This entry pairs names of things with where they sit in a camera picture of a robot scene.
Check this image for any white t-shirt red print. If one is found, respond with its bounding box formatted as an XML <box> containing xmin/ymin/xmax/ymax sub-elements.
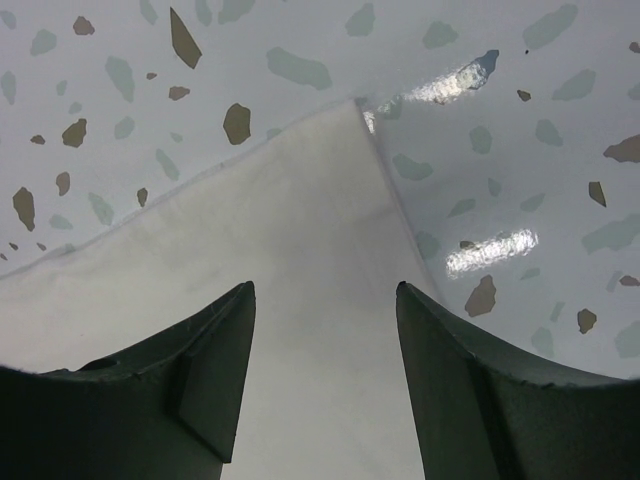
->
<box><xmin>1</xmin><ymin>103</ymin><xmax>431</xmax><ymax>479</ymax></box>

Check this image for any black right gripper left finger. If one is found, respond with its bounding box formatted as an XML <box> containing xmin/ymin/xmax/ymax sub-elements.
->
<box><xmin>1</xmin><ymin>282</ymin><xmax>256</xmax><ymax>479</ymax></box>

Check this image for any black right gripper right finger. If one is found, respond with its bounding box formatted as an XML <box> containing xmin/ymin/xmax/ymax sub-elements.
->
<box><xmin>396</xmin><ymin>282</ymin><xmax>639</xmax><ymax>479</ymax></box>

